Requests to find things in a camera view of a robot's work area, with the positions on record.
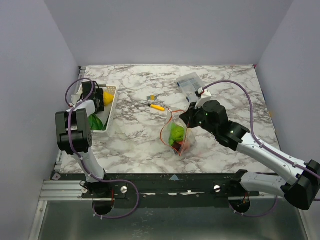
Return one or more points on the dark red toy plum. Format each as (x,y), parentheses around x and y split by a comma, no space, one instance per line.
(178,146)

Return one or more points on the small striped connector block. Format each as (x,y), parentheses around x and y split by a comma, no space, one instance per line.
(151,97)

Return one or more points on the yellow toy pear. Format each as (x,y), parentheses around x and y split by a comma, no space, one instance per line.
(108,98)

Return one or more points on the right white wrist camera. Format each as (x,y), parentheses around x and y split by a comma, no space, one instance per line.
(204,95)

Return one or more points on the green toy lime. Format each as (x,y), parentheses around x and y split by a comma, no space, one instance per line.
(181,134)

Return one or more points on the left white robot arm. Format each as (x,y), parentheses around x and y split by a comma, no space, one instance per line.
(78,147)

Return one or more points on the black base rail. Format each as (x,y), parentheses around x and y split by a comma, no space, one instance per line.
(172,190)

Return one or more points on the toy bok choy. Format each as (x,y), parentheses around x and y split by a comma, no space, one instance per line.
(95,123)

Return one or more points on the white plastic basket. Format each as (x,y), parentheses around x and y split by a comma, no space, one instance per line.
(111,112)

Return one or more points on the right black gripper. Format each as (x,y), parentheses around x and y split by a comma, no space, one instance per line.
(186,118)

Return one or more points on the clear bag with orange zipper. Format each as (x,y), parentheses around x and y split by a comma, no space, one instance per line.
(173,115)

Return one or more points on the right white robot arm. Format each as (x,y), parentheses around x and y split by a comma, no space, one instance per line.
(296,180)

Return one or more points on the clear plastic parts box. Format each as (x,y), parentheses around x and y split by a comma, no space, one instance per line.
(189,84)

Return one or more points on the green toy leaf vegetable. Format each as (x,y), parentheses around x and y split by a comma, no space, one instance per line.
(174,133)

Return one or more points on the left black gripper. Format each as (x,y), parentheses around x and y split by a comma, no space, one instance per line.
(99,95)

